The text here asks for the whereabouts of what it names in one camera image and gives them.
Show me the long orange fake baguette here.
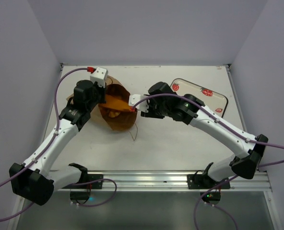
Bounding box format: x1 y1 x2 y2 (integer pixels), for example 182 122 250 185
99 94 131 112

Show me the braided yellow fake bread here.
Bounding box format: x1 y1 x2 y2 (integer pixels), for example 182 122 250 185
104 108 120 118

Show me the brown paper bag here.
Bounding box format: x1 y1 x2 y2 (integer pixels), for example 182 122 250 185
66 74 139 141

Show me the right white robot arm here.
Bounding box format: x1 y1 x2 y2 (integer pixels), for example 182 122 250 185
130 82 268 188

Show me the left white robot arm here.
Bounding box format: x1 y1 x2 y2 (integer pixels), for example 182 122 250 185
9 80 106 206

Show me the strawberry pattern tray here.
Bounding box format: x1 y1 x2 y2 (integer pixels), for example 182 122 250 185
170 78 228 117

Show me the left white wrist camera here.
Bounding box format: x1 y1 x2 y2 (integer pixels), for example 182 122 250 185
90 67 108 88

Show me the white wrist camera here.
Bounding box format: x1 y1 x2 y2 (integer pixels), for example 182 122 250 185
128 94 149 113
90 67 108 88

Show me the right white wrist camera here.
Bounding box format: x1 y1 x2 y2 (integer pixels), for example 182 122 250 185
128 94 149 113

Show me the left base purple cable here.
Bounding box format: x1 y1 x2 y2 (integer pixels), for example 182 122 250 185
72 178 118 207

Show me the aluminium mounting rail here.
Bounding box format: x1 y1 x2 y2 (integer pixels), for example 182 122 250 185
53 170 270 192

